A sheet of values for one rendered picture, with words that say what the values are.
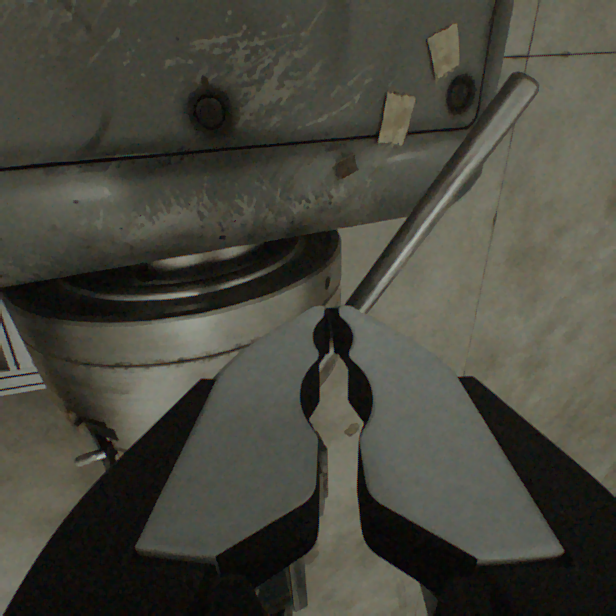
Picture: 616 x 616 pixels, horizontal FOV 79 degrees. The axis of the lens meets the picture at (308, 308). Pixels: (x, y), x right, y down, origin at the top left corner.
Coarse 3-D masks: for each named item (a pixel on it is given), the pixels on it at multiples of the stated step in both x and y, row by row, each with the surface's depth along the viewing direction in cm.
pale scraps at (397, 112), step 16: (448, 32) 21; (432, 48) 21; (448, 48) 21; (432, 64) 21; (448, 64) 22; (384, 112) 21; (400, 112) 22; (384, 128) 22; (400, 128) 22; (400, 144) 23; (352, 160) 22
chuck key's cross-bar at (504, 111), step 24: (504, 96) 14; (528, 96) 13; (480, 120) 14; (504, 120) 14; (480, 144) 14; (456, 168) 15; (432, 192) 15; (456, 192) 15; (408, 216) 16; (432, 216) 16; (408, 240) 16; (384, 264) 17; (360, 288) 18; (384, 288) 18
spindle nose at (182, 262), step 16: (272, 240) 33; (192, 256) 28; (208, 256) 29; (224, 256) 29; (240, 256) 30; (256, 256) 32; (96, 272) 29; (112, 272) 28; (128, 272) 28; (144, 272) 29; (160, 272) 28; (176, 272) 28; (192, 272) 29; (208, 272) 29; (224, 272) 30
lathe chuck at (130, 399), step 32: (32, 352) 29; (224, 352) 27; (64, 384) 29; (96, 384) 27; (128, 384) 27; (160, 384) 27; (192, 384) 27; (320, 384) 36; (64, 416) 33; (96, 416) 29; (128, 416) 28; (160, 416) 28; (128, 448) 30
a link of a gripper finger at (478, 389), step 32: (480, 384) 8; (512, 416) 7; (512, 448) 7; (544, 448) 7; (544, 480) 6; (576, 480) 6; (544, 512) 6; (576, 512) 6; (608, 512) 6; (576, 544) 5; (608, 544) 5; (480, 576) 5; (512, 576) 5; (544, 576) 5; (576, 576) 5; (608, 576) 5; (512, 608) 5; (544, 608) 5; (576, 608) 5; (608, 608) 5
